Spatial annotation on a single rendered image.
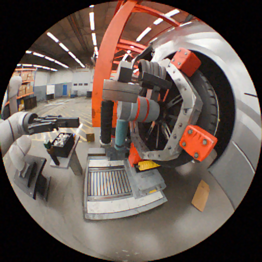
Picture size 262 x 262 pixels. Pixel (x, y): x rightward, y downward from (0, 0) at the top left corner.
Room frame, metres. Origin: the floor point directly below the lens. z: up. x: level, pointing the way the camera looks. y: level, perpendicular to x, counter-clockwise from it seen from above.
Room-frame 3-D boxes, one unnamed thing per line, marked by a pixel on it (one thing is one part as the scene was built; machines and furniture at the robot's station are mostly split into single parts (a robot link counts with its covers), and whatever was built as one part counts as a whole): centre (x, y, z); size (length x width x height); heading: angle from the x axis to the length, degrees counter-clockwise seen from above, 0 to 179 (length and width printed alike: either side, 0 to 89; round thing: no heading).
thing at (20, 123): (0.07, 0.40, 0.83); 0.09 x 0.06 x 0.09; 22
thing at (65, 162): (0.36, 0.55, 0.44); 0.43 x 0.17 x 0.03; 22
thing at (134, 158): (0.46, -0.12, 0.48); 0.16 x 0.12 x 0.17; 112
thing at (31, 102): (2.32, 8.73, 0.48); 1.27 x 0.88 x 0.97; 113
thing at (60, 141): (0.33, 0.54, 0.51); 0.20 x 0.14 x 0.13; 18
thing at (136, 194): (0.51, -0.24, 0.13); 0.50 x 0.36 x 0.10; 22
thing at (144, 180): (0.51, -0.24, 0.32); 0.40 x 0.30 x 0.28; 22
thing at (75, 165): (0.38, 0.56, 0.21); 0.10 x 0.10 x 0.42; 22
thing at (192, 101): (0.44, -0.08, 0.85); 0.54 x 0.07 x 0.54; 22
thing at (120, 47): (3.10, -0.16, 2.55); 2.58 x 0.12 x 0.40; 112
